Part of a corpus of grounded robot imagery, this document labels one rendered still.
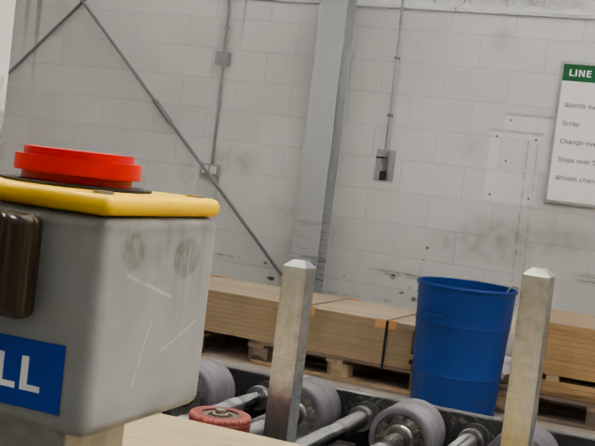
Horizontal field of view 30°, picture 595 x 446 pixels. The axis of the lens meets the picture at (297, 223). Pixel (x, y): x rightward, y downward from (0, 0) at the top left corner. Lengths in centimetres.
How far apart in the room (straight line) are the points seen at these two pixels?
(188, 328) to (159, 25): 833
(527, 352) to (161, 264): 109
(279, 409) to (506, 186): 616
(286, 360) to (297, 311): 7
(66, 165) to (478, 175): 733
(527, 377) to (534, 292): 11
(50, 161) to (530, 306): 110
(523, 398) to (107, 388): 112
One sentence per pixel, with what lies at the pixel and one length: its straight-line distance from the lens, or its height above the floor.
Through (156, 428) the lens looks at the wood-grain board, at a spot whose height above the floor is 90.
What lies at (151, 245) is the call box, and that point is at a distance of 34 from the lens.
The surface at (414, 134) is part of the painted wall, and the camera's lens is 778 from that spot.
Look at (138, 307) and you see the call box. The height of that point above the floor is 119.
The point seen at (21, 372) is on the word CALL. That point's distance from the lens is 33.
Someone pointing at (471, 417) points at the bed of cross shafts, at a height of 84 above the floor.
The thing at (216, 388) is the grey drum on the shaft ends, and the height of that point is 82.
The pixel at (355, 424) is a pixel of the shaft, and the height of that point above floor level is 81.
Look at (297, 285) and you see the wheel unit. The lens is 149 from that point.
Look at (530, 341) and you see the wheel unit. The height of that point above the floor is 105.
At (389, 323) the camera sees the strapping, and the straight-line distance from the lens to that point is 644.
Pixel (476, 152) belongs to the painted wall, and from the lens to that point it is 766.
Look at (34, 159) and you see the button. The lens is 35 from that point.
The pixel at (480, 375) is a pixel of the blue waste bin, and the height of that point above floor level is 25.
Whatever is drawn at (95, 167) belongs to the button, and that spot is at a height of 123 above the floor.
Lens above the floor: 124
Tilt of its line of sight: 3 degrees down
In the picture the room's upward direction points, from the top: 7 degrees clockwise
